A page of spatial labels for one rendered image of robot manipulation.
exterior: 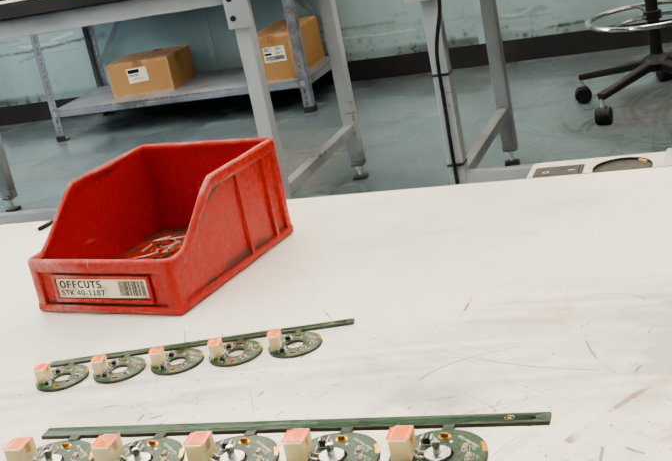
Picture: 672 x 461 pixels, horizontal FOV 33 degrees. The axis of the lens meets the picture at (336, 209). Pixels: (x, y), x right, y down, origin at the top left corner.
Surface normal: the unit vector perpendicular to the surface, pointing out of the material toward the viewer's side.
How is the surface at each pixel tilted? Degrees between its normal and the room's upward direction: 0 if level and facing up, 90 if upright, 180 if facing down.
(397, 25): 90
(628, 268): 0
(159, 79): 89
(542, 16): 90
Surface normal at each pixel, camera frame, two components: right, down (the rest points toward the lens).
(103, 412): -0.19, -0.94
